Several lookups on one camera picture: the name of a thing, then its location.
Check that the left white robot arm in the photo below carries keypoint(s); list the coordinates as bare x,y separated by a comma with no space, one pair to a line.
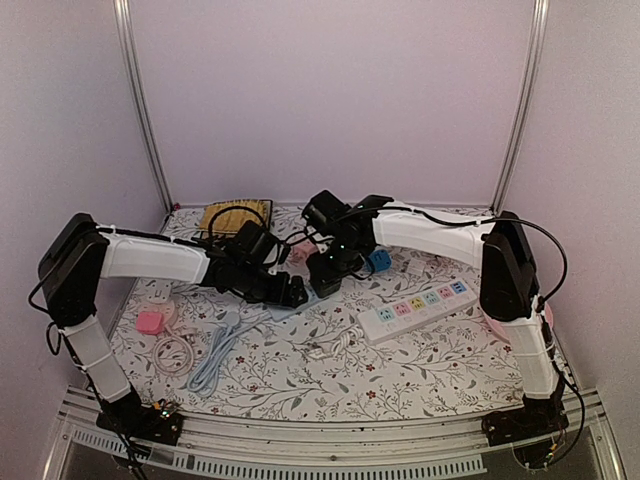
84,253

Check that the small white charger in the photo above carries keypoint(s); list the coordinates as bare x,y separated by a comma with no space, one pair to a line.
415,267

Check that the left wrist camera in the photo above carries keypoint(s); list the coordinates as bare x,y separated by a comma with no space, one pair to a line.
283,254

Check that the pink square plug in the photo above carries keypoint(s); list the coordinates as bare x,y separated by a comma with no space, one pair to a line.
149,323

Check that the dark green cube socket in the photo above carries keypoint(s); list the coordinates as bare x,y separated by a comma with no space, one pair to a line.
324,288

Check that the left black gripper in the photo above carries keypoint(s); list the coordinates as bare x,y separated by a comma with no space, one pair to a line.
278,297

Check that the white long power strip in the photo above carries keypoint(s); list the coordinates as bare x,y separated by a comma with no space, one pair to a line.
415,311

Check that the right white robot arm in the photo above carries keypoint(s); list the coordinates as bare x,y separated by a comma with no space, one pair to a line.
497,246

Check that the white plug adapter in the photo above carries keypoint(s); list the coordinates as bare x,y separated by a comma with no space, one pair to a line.
157,292

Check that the aluminium frame post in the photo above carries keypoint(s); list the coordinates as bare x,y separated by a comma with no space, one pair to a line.
533,59
124,26

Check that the pink cube plug adapter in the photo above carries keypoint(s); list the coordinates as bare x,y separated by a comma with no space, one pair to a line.
302,251

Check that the light blue cube adapter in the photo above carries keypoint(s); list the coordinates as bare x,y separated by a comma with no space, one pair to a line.
378,261

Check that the left aluminium frame post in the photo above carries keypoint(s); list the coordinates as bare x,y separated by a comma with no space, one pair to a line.
124,26

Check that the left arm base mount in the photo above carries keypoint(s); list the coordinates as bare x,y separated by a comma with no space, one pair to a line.
131,418

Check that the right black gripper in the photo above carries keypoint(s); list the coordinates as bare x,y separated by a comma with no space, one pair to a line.
314,263

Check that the front aluminium rail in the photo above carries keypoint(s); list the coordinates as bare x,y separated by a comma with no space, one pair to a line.
432,448

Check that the black and tan mat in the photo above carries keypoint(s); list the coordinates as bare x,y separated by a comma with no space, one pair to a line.
231,215

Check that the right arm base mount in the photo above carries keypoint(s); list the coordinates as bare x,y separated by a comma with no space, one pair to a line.
536,418

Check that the right aluminium frame post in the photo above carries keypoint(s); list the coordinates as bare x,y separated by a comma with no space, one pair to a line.
533,59

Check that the pink plastic plate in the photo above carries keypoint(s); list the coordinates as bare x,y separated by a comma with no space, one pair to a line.
498,330

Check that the pink round power strip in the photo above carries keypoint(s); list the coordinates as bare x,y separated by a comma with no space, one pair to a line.
169,311

